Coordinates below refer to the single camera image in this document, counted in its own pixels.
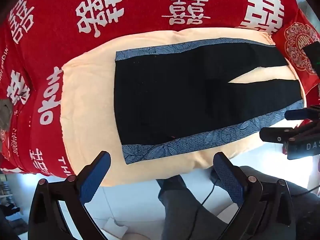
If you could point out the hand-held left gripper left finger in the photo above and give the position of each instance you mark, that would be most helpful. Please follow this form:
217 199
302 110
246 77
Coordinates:
96 177

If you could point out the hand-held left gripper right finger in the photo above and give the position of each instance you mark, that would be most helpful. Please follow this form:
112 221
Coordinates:
228 177

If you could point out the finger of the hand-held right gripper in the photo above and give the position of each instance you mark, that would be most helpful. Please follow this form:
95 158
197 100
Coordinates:
275 133
295 114

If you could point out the black pants with blue trim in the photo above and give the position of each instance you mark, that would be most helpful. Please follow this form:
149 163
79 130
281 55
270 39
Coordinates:
175 92

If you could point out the person's left leg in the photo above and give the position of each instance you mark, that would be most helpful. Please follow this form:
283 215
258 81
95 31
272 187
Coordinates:
180 210

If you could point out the black device with green light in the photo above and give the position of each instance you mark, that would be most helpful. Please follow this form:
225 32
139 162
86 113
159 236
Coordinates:
312 55

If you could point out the red cushion with round ornament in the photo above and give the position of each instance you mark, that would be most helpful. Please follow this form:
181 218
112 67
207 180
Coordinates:
282 37

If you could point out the cream blanket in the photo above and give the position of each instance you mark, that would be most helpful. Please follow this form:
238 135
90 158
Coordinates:
87 92

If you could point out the cluttered shelf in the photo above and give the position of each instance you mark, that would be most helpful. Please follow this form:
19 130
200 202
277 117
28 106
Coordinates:
8 200

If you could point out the grey cloth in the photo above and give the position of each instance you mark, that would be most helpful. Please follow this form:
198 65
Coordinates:
5 115

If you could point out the red printed blanket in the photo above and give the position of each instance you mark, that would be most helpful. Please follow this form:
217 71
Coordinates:
140 10

